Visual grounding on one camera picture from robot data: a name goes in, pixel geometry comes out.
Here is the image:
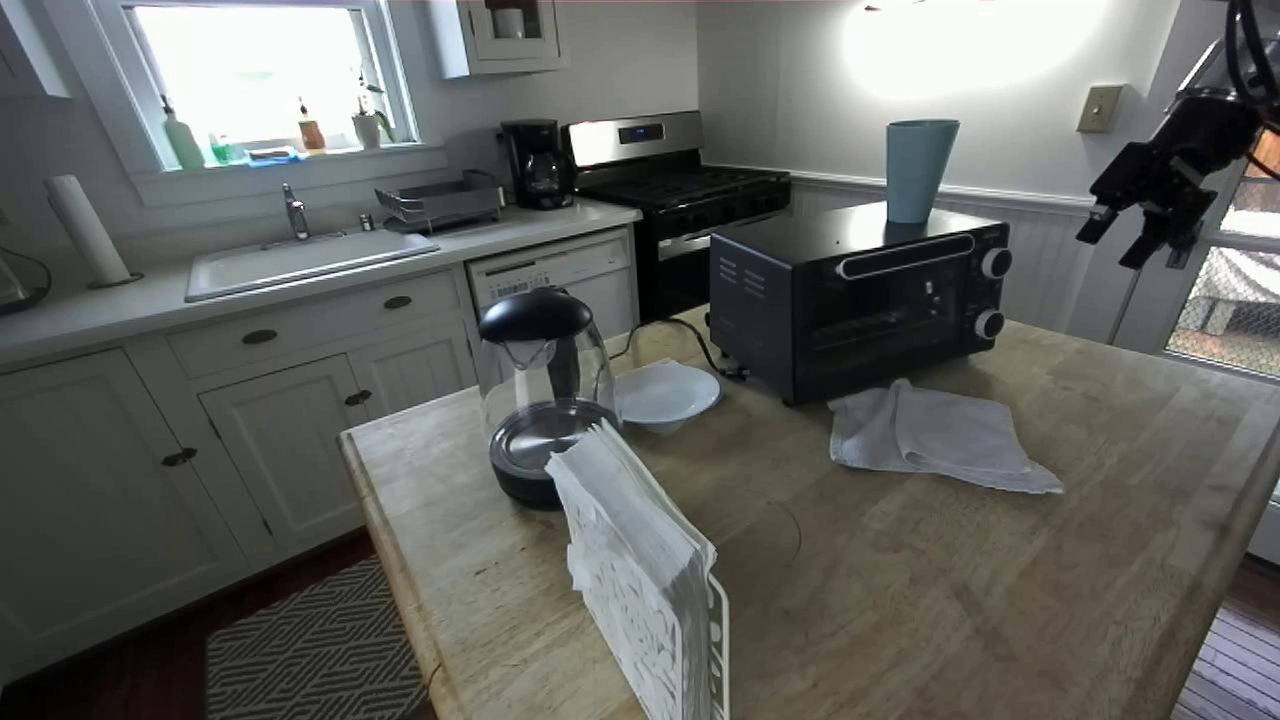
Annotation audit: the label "white kitchen sink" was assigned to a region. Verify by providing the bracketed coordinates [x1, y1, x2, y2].
[179, 228, 442, 303]

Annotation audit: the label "glass kettle with black lid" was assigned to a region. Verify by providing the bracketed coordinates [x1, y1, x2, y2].
[477, 286, 624, 513]

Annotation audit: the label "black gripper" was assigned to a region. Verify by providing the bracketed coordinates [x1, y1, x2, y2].
[1076, 91, 1263, 272]

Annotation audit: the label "beige light switch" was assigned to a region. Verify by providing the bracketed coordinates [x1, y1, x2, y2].
[1076, 82, 1127, 138]

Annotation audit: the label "black and steel stove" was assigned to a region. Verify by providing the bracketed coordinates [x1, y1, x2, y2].
[564, 113, 797, 330]

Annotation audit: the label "gray dish drainer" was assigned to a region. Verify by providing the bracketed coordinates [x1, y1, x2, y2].
[372, 167, 507, 236]

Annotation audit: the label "white round plate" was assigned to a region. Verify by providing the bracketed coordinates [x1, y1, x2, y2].
[612, 359, 722, 431]

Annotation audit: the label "white paper towel roll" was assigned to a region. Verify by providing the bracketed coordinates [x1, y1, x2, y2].
[43, 173, 137, 294]

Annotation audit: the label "black power cord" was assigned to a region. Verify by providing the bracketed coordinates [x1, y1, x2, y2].
[660, 315, 744, 383]

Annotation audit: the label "white wire rack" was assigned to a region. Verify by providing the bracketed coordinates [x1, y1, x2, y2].
[701, 572, 736, 720]

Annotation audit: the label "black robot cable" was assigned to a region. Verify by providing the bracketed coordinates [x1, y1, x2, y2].
[1221, 0, 1280, 138]

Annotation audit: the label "teal plastic cup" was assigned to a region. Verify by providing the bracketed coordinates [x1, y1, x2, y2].
[883, 115, 963, 228]

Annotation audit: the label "white crumpled cloth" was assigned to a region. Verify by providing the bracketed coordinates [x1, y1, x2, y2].
[825, 378, 1066, 502]

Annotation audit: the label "white wall cabinet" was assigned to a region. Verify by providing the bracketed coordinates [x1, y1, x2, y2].
[424, 0, 569, 84]

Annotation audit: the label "gray patterned rug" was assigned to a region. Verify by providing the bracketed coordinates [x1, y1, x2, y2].
[198, 556, 438, 720]

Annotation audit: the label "green soap bottle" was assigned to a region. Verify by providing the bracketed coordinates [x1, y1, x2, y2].
[155, 97, 212, 177]

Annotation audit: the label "white glass door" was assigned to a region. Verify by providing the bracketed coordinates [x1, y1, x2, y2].
[1113, 0, 1280, 392]

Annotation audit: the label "chrome faucet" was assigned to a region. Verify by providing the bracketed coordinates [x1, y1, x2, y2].
[276, 180, 315, 249]

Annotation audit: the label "small potted plant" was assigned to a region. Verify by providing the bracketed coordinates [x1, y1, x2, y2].
[347, 75, 401, 154]

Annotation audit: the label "white base cabinets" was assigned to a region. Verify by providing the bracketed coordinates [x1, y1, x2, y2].
[0, 264, 482, 687]

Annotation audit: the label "white dishwasher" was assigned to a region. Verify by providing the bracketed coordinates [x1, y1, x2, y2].
[464, 224, 643, 352]

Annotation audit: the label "black coffee maker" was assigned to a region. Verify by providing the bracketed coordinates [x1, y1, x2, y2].
[496, 115, 581, 213]

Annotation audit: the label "blue sponge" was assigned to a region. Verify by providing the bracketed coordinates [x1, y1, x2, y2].
[244, 139, 303, 173]

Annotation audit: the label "white towel with print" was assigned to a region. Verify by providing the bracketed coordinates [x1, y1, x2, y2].
[540, 422, 719, 720]

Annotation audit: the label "small brown bottle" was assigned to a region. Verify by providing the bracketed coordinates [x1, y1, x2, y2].
[290, 102, 329, 157]

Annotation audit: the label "black toaster oven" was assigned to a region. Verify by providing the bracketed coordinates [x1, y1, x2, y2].
[705, 200, 1017, 408]

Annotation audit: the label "white framed window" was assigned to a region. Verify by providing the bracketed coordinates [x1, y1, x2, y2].
[76, 0, 424, 186]

